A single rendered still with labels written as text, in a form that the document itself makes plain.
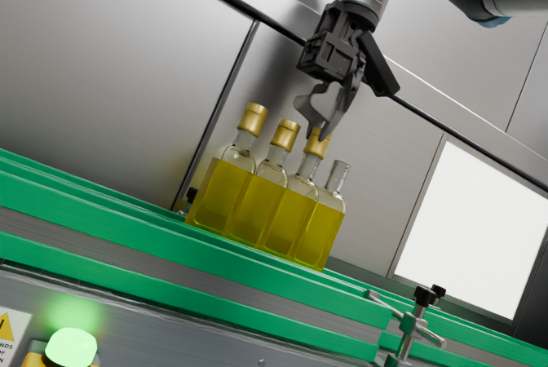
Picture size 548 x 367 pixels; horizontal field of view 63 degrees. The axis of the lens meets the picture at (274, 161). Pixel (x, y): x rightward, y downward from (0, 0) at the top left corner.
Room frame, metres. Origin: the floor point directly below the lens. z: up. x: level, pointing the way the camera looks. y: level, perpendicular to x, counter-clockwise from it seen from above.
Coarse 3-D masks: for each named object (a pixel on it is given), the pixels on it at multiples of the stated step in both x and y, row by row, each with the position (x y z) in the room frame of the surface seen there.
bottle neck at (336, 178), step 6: (336, 162) 0.73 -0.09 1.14; (342, 162) 0.73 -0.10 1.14; (336, 168) 0.73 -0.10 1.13; (342, 168) 0.73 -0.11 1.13; (348, 168) 0.74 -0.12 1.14; (330, 174) 0.73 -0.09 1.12; (336, 174) 0.73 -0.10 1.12; (342, 174) 0.73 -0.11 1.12; (330, 180) 0.73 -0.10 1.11; (336, 180) 0.73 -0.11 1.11; (342, 180) 0.73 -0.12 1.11; (330, 186) 0.73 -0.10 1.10; (336, 186) 0.73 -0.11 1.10
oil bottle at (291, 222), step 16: (288, 176) 0.71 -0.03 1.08; (304, 176) 0.70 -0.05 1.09; (288, 192) 0.68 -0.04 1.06; (304, 192) 0.69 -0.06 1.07; (288, 208) 0.68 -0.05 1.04; (304, 208) 0.69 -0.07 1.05; (272, 224) 0.69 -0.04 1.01; (288, 224) 0.69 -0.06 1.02; (304, 224) 0.70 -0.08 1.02; (272, 240) 0.68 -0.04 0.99; (288, 240) 0.69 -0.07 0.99; (288, 256) 0.70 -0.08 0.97
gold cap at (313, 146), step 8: (312, 128) 0.72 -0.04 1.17; (320, 128) 0.70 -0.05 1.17; (312, 136) 0.70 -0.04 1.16; (328, 136) 0.70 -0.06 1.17; (312, 144) 0.70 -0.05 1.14; (320, 144) 0.70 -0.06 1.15; (328, 144) 0.71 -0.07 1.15; (304, 152) 0.72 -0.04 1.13; (312, 152) 0.70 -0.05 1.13; (320, 152) 0.70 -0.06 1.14
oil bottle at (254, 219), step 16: (256, 176) 0.66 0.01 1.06; (272, 176) 0.67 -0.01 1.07; (256, 192) 0.66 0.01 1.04; (272, 192) 0.67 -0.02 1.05; (240, 208) 0.67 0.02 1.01; (256, 208) 0.66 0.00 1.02; (272, 208) 0.67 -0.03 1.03; (240, 224) 0.66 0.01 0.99; (256, 224) 0.67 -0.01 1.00; (240, 240) 0.66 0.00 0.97; (256, 240) 0.67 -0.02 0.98
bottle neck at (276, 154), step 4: (272, 144) 0.69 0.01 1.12; (272, 148) 0.68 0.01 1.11; (276, 148) 0.68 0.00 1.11; (280, 148) 0.68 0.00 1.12; (268, 152) 0.69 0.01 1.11; (272, 152) 0.68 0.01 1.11; (276, 152) 0.68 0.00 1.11; (280, 152) 0.68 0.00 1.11; (284, 152) 0.68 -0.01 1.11; (268, 156) 0.68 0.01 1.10; (272, 156) 0.68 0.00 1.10; (276, 156) 0.68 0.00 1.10; (280, 156) 0.68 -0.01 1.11; (284, 156) 0.68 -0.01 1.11; (272, 160) 0.68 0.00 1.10; (276, 160) 0.68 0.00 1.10; (280, 160) 0.68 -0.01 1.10; (284, 160) 0.69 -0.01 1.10; (280, 164) 0.68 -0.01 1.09
